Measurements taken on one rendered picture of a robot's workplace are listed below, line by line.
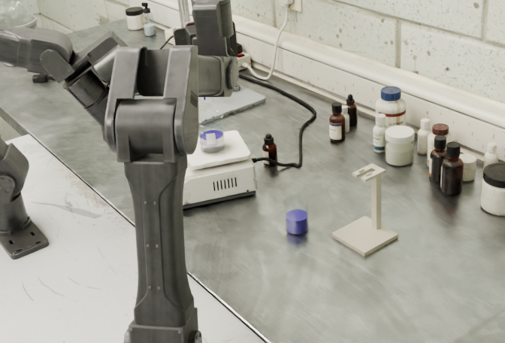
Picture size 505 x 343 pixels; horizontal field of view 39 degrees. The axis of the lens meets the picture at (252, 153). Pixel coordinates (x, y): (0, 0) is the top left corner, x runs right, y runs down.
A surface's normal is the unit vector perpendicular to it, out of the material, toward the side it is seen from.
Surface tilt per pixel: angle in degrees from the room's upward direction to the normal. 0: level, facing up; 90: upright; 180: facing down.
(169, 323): 73
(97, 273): 0
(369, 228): 0
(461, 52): 90
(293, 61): 90
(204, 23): 89
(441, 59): 90
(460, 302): 0
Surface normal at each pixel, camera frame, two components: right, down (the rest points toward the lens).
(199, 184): 0.26, 0.43
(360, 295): -0.08, -0.88
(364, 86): -0.80, 0.33
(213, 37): -0.18, 0.46
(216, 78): 0.92, 0.08
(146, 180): -0.19, 0.19
